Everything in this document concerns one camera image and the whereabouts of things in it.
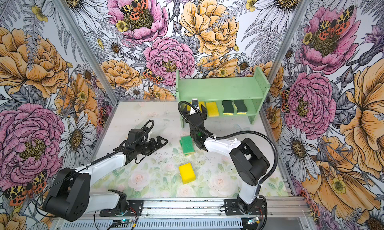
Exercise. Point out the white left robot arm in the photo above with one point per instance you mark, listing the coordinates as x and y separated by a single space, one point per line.
69 197

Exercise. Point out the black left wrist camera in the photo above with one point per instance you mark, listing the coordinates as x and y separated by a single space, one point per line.
134 135

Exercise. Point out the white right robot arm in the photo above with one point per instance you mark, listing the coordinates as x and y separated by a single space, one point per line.
250 163

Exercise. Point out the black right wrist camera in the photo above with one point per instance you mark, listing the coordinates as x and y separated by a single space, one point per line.
195 103

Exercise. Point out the dark green scouring sponge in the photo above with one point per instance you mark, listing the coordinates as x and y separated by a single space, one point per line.
241 107
228 108

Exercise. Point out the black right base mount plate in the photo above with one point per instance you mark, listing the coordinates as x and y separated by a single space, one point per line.
237 207

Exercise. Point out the aluminium rail frame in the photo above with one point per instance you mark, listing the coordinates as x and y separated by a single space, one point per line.
279 213

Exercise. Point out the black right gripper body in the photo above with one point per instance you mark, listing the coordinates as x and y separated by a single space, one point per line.
186 113

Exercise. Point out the green-yellow sponge in stack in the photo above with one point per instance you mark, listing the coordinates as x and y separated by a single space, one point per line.
187 151

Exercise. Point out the yellow sponge lying alone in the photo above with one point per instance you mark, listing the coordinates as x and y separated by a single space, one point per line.
187 173

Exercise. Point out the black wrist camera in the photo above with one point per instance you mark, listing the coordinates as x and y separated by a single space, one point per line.
134 135
195 103

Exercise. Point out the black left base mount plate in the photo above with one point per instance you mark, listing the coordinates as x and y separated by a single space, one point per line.
128 208

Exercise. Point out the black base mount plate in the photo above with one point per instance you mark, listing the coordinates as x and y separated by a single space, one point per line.
237 207
128 208

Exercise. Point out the green metal shelf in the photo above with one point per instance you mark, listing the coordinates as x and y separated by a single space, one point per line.
253 90

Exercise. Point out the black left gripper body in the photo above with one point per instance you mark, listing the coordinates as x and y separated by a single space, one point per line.
147 147

